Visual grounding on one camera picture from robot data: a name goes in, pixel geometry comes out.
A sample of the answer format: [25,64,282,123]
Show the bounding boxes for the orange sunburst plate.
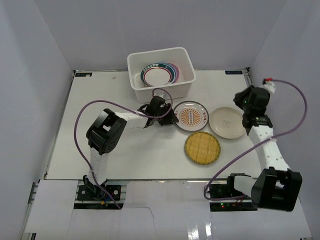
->
[173,101,209,133]

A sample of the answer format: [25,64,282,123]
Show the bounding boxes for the cream white plate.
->
[209,107,246,140]

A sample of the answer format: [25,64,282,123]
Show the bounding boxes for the green red rimmed plate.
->
[140,62,174,87]

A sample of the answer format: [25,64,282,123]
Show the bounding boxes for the pink plate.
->
[171,63,180,84]

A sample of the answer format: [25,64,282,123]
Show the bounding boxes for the blue plate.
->
[165,62,180,84]

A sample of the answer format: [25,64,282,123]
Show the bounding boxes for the yellow woven plate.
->
[184,131,221,165]

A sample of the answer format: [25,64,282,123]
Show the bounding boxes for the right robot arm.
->
[225,83,303,212]

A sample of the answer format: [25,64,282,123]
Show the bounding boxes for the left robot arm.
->
[83,95,179,200]

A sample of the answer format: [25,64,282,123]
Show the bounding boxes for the white plastic bin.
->
[127,47,196,103]

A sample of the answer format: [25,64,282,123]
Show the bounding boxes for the right blue table label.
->
[225,70,243,75]

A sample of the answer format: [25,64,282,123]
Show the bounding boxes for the blue table label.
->
[225,70,243,75]
[74,72,92,77]

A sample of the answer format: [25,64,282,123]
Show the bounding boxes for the left blue table label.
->
[74,72,92,77]

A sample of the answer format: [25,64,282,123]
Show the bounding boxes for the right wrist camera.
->
[262,78,276,94]

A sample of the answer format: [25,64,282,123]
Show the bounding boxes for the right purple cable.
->
[203,77,308,201]

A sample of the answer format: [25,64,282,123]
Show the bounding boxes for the purple cable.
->
[203,77,308,201]
[73,87,174,210]

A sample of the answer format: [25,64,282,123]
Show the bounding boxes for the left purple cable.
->
[73,87,174,210]

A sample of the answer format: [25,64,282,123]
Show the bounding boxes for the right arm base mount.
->
[205,176,258,213]

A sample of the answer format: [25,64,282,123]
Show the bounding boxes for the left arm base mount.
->
[73,185,127,210]

